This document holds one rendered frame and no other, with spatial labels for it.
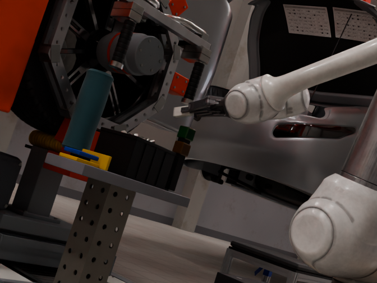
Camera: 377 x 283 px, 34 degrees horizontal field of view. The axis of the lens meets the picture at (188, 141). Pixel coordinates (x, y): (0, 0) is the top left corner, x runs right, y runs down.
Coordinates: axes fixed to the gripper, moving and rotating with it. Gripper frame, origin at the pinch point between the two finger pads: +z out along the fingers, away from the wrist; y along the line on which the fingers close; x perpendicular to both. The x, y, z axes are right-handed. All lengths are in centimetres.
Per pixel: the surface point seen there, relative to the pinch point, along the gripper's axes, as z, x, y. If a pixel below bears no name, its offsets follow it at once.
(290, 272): 1, 42, -85
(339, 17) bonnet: 70, -185, -302
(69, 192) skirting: 495, -71, -429
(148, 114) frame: 28.1, -7.1, -16.7
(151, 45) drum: 10.9, -21.7, 6.0
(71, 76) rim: 39.8, -13.0, 11.9
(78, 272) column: 12, 52, 25
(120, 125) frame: 30.7, 0.1, -5.7
